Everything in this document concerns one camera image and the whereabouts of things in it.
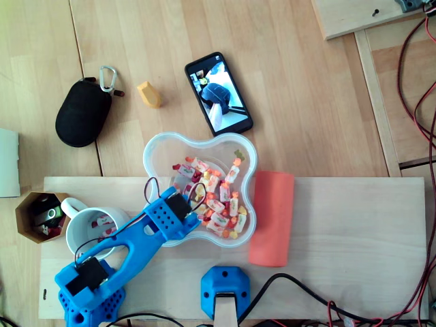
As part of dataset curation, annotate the small wooden board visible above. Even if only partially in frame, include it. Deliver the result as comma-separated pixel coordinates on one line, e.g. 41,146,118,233
311,0,431,41

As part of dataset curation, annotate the silver carabiner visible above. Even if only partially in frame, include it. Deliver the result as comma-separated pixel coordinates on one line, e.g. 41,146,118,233
99,65,118,93

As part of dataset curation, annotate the white box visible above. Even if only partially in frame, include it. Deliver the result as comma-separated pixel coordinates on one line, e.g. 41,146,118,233
0,128,20,198

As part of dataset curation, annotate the black smartphone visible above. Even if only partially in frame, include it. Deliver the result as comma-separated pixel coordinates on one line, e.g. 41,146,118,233
184,51,255,138

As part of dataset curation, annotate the black zip pouch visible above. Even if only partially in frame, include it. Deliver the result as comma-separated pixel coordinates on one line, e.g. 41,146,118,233
54,76,125,149

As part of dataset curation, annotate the white red wrapped candy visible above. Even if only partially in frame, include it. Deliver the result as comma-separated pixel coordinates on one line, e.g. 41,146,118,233
98,227,119,243
91,215,115,229

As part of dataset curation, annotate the light wooden base board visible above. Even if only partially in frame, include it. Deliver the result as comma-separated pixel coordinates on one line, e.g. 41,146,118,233
39,176,426,321

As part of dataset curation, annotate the wooden camera post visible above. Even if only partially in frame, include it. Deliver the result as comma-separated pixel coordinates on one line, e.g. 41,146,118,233
213,292,238,327

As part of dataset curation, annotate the blue post mount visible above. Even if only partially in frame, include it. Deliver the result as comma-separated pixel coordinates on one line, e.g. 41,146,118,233
200,266,252,321

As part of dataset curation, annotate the red black braided cable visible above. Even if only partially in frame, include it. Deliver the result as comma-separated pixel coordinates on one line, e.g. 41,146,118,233
396,13,436,327

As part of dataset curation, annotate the brown hexagonal box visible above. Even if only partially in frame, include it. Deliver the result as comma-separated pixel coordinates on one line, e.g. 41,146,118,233
14,191,71,245

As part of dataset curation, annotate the yellow plastic piece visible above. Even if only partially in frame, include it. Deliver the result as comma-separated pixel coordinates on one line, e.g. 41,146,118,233
136,80,162,109

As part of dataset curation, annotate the coral red cylinder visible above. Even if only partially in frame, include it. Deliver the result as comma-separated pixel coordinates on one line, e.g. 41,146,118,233
248,170,296,268

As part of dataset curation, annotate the thick black cable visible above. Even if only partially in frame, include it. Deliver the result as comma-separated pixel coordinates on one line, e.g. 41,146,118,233
238,272,436,327

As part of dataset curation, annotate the white ceramic mug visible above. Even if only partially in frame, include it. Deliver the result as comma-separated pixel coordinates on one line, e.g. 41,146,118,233
60,197,131,265

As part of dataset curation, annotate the light wooden frame panel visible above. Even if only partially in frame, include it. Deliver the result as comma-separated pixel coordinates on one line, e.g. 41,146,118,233
354,16,436,178

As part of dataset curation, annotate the black silver usb stick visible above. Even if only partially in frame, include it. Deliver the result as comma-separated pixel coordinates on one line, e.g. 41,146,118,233
33,208,65,225

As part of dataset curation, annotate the clear Haribo candy tub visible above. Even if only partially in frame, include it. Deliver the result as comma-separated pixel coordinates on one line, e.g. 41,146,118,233
142,131,258,248

